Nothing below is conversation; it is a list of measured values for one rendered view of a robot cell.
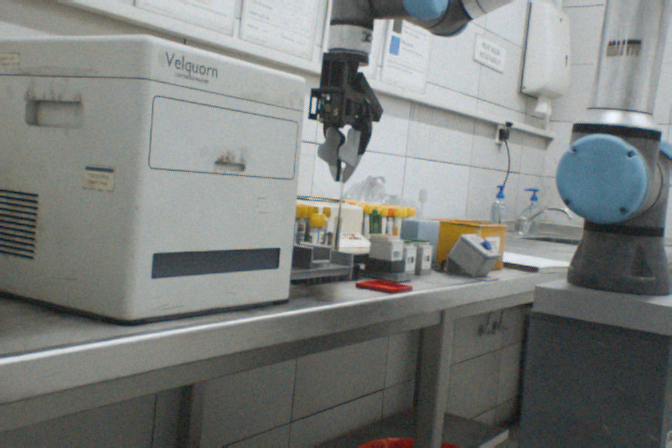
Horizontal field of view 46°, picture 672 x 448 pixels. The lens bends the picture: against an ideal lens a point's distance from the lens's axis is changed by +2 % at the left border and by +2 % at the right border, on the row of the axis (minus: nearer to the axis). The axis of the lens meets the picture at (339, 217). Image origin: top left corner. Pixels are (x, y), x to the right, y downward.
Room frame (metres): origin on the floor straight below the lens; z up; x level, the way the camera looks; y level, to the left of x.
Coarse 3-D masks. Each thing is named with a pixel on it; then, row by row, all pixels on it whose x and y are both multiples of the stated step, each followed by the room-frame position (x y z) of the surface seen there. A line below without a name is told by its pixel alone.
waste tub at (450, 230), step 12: (444, 228) 1.68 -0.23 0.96; (456, 228) 1.67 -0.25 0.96; (468, 228) 1.65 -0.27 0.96; (480, 228) 1.63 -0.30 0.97; (492, 228) 1.68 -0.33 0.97; (504, 228) 1.73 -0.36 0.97; (444, 240) 1.68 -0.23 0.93; (456, 240) 1.66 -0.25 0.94; (492, 240) 1.68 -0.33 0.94; (504, 240) 1.73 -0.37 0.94; (444, 252) 1.68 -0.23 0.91; (444, 264) 1.68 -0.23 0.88
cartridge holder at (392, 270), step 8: (368, 264) 1.39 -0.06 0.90; (376, 264) 1.38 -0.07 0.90; (384, 264) 1.37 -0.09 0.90; (392, 264) 1.36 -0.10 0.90; (400, 264) 1.39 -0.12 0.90; (360, 272) 1.39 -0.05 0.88; (368, 272) 1.38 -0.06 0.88; (376, 272) 1.37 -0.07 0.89; (384, 272) 1.37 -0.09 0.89; (392, 272) 1.37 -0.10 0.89; (400, 272) 1.39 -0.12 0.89; (408, 272) 1.40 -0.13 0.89; (392, 280) 1.36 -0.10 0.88; (400, 280) 1.36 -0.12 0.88; (408, 280) 1.38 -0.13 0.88
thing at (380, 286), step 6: (360, 282) 1.25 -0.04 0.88; (366, 282) 1.27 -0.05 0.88; (372, 282) 1.28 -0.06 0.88; (378, 282) 1.30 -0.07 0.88; (384, 282) 1.29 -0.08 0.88; (360, 288) 1.24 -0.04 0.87; (366, 288) 1.24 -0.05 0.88; (372, 288) 1.23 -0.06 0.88; (378, 288) 1.22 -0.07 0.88; (384, 288) 1.22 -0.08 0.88; (390, 288) 1.26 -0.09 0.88; (396, 288) 1.22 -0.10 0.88; (402, 288) 1.24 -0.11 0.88; (408, 288) 1.26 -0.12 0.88
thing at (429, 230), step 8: (408, 224) 1.57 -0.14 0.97; (416, 224) 1.56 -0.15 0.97; (424, 224) 1.58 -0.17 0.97; (432, 224) 1.61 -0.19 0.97; (400, 232) 1.58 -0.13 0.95; (408, 232) 1.57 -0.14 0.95; (416, 232) 1.56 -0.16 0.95; (424, 232) 1.58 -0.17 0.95; (432, 232) 1.61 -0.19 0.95; (432, 240) 1.62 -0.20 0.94; (432, 248) 1.62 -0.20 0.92; (432, 256) 1.62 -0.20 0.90; (432, 264) 1.62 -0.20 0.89; (440, 264) 1.63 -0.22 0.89
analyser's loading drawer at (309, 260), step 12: (300, 252) 1.11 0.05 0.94; (312, 252) 1.10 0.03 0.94; (324, 252) 1.14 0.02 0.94; (336, 252) 1.20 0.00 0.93; (348, 252) 1.19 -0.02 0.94; (300, 264) 1.11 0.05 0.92; (312, 264) 1.11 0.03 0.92; (324, 264) 1.13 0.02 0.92; (336, 264) 1.19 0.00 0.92; (348, 264) 1.18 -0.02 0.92; (300, 276) 1.08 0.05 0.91; (312, 276) 1.11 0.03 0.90; (336, 276) 1.19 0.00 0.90; (348, 276) 1.18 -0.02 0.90
